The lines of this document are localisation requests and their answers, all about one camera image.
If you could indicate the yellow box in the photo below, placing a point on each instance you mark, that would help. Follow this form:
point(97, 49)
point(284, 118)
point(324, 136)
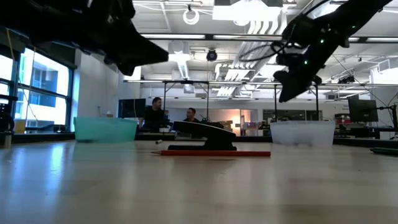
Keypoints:
point(19, 126)

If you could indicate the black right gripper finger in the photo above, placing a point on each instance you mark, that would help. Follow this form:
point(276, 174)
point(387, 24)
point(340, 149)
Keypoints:
point(292, 87)

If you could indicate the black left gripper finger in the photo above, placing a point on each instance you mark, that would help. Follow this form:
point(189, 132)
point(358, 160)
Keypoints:
point(140, 53)

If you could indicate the clear plastic bin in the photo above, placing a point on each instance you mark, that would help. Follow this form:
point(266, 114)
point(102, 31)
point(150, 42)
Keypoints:
point(303, 133)

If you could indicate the red storage box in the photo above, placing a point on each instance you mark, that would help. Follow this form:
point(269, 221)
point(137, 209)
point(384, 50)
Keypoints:
point(343, 119)

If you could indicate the overhead light bar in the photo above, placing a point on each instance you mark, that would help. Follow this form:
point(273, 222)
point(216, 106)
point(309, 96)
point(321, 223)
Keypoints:
point(211, 37)

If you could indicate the person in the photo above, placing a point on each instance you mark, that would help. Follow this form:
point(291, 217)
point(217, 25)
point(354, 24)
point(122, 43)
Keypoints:
point(154, 116)
point(191, 114)

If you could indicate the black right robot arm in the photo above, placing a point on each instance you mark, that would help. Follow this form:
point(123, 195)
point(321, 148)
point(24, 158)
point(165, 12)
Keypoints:
point(351, 18)

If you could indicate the black monitor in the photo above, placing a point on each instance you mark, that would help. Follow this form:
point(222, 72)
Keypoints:
point(132, 108)
point(363, 110)

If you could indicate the red pencil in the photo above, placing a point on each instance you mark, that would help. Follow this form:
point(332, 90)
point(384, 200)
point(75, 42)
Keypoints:
point(217, 153)

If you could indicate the black gantry frame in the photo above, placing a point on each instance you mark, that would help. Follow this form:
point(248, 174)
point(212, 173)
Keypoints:
point(186, 82)

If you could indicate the black stapler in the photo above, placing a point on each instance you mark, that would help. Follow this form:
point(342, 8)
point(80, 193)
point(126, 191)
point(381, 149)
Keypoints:
point(214, 137)

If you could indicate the green translucent plastic bin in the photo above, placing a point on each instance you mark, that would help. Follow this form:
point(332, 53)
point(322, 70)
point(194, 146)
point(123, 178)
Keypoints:
point(105, 130)

